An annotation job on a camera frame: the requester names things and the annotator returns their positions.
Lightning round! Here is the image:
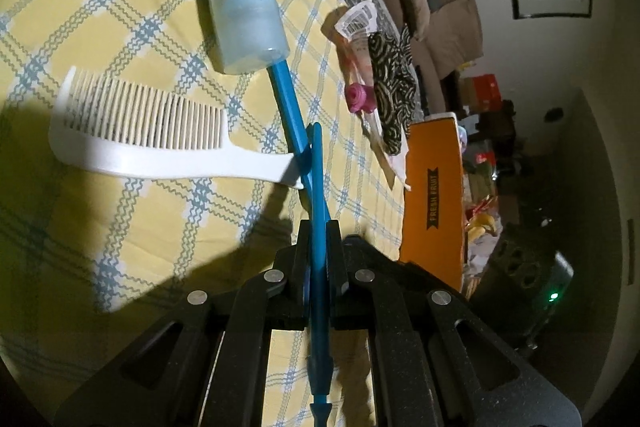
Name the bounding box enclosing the zebra pattern fabric headband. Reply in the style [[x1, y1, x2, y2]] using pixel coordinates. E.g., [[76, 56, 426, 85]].
[[368, 25, 418, 156]]

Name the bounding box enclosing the yellow blue plaid tablecloth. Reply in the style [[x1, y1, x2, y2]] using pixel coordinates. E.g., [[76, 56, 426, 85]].
[[1, 0, 404, 421]]

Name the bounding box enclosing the blue plastic hanger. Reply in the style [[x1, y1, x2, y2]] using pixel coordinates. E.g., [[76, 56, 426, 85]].
[[268, 60, 329, 223], [308, 122, 333, 426]]

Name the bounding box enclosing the white plastic comb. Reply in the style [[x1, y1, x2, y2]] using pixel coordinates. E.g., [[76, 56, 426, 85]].
[[49, 66, 303, 190]]

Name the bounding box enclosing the orange cardboard box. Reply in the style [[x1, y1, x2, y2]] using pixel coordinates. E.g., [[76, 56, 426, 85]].
[[399, 113, 464, 291]]

